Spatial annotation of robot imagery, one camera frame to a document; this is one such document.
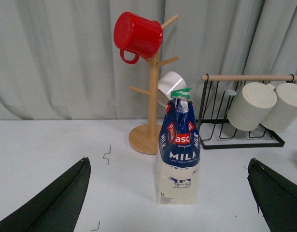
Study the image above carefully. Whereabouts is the black wire mug rack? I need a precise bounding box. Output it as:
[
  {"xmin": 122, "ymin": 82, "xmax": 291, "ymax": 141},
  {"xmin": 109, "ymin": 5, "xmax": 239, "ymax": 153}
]
[{"xmin": 197, "ymin": 74, "xmax": 297, "ymax": 149}]

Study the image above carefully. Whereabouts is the white mug on tree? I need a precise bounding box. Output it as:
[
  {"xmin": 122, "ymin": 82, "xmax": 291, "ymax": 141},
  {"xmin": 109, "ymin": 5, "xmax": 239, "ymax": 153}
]
[{"xmin": 157, "ymin": 72, "xmax": 186, "ymax": 107}]

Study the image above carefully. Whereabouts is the blue white milk carton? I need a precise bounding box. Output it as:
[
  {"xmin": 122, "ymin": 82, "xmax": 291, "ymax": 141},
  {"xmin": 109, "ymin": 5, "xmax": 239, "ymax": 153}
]
[{"xmin": 156, "ymin": 88, "xmax": 200, "ymax": 205}]

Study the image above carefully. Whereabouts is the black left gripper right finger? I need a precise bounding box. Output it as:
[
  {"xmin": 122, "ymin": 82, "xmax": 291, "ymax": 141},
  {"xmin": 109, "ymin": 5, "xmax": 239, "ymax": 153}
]
[{"xmin": 248, "ymin": 158, "xmax": 297, "ymax": 232}]

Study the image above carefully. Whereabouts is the cream ribbed mug left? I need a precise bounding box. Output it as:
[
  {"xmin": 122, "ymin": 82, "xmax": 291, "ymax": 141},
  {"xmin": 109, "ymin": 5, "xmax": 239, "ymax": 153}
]
[{"xmin": 227, "ymin": 82, "xmax": 277, "ymax": 131}]

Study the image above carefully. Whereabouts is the wooden mug tree stand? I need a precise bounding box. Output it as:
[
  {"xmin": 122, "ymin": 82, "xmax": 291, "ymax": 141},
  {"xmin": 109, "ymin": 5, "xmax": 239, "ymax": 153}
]
[{"xmin": 128, "ymin": 14, "xmax": 180, "ymax": 155}]

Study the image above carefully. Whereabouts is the grey curtain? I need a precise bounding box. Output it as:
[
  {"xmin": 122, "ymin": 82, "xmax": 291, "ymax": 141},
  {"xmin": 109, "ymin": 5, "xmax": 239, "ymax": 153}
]
[{"xmin": 0, "ymin": 0, "xmax": 297, "ymax": 120}]

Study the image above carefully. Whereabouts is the cream ribbed mug right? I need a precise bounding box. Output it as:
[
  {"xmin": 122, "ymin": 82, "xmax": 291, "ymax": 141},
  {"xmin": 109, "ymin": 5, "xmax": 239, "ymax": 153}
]
[{"xmin": 261, "ymin": 83, "xmax": 297, "ymax": 131}]

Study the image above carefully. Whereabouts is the cream ribbed mug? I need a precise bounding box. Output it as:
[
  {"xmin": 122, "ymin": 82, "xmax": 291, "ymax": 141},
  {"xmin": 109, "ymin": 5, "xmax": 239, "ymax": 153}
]
[
  {"xmin": 261, "ymin": 83, "xmax": 297, "ymax": 131},
  {"xmin": 227, "ymin": 82, "xmax": 277, "ymax": 131}
]

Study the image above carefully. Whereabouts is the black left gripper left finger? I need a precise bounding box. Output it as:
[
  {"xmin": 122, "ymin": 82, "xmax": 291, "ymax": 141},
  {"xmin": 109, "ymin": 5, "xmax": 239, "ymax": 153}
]
[{"xmin": 0, "ymin": 158, "xmax": 91, "ymax": 232}]

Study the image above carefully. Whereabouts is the red mug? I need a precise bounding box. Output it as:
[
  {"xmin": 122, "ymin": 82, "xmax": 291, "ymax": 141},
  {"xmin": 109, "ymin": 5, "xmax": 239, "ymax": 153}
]
[{"xmin": 113, "ymin": 12, "xmax": 163, "ymax": 64}]

